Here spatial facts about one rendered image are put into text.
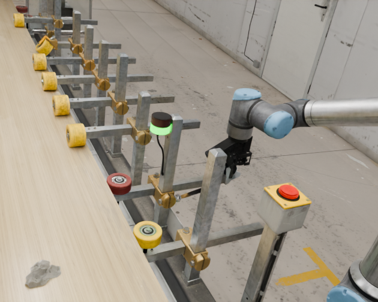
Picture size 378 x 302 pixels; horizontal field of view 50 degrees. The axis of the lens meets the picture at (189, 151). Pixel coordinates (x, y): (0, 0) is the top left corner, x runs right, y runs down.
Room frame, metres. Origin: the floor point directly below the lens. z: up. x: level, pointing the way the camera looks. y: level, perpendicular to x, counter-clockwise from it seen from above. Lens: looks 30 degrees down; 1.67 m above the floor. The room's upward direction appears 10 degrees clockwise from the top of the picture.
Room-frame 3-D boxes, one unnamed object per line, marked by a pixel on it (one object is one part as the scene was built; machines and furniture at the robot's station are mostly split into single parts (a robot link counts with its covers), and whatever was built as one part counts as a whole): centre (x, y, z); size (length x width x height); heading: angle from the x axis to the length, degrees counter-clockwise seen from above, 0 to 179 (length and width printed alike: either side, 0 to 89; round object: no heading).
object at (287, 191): (0.69, -0.21, 1.22); 0.04 x 0.04 x 0.02
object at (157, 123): (1.10, 0.10, 1.14); 0.06 x 0.06 x 0.02
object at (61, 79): (1.80, 0.46, 0.95); 0.50 x 0.04 x 0.04; 122
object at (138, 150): (1.33, 0.19, 0.87); 0.04 x 0.04 x 0.48; 32
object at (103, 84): (1.78, 0.46, 0.95); 0.14 x 0.06 x 0.05; 32
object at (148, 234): (0.86, 0.07, 0.85); 0.08 x 0.08 x 0.11
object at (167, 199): (1.14, 0.07, 0.85); 0.14 x 0.06 x 0.05; 32
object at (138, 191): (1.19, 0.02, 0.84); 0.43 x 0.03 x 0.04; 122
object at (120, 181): (1.08, 0.20, 0.85); 0.08 x 0.08 x 0.11
